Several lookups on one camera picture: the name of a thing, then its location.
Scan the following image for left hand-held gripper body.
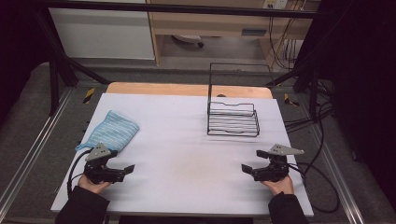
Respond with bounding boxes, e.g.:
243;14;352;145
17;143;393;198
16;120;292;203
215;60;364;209
83;143;126;185

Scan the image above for hanging black cables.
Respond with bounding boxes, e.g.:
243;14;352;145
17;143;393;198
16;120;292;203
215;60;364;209
268;17;301;71

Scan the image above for person's left hand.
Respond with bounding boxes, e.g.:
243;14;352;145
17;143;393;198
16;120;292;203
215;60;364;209
78;174;112;194

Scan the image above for office chair base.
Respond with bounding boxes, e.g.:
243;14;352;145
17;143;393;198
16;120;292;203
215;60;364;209
172;35;205;49

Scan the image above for hand-held gripper cable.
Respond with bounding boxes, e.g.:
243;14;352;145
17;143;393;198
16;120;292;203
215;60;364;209
66;148;93;199
288;161;341;215

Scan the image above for black floor cables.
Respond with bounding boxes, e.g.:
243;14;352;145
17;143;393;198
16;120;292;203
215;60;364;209
284;78;337;175

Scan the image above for aluminium rail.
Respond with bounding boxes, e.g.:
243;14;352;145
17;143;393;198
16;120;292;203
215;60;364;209
0;88;75;213
311;124;366;224

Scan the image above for wall power outlet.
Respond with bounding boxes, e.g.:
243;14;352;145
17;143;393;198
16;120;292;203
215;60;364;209
262;0;289;9

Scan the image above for left hand-held gripper cable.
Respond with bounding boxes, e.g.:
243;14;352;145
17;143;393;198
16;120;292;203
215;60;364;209
66;148;93;199

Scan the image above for black metal stand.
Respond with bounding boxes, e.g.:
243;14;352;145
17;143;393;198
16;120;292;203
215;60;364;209
265;18;356;122
33;8;112;117

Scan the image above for right hand-held gripper cable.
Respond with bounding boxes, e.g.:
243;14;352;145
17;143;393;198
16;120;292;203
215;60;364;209
288;161;341;215

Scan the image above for person's right hand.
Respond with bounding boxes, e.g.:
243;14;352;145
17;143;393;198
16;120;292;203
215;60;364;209
261;175;295;196

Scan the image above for dark curtain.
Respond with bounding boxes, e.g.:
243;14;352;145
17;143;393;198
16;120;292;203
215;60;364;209
0;0;43;129
320;0;396;216

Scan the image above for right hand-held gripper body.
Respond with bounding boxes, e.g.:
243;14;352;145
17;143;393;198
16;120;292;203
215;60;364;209
251;143;305;183

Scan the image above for blue striped towel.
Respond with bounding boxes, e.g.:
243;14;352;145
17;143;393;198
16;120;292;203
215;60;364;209
75;109;140;153

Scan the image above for black horizontal frame bar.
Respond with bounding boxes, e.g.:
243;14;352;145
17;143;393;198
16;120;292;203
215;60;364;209
31;0;337;20

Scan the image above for wooden office desk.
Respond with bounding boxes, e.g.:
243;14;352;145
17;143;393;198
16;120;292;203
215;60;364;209
146;0;321;66

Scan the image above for yellow black floor tape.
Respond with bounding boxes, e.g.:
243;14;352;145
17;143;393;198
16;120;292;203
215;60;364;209
283;92;300;107
82;87;96;105

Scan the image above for black wire rack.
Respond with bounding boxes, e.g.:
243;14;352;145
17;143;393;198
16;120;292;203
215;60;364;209
206;62;276;138

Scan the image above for white table mat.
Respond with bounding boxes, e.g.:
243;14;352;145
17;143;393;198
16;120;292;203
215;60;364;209
50;92;315;217

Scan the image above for white cabinet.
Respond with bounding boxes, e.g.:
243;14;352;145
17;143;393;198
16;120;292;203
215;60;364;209
48;7;156;61

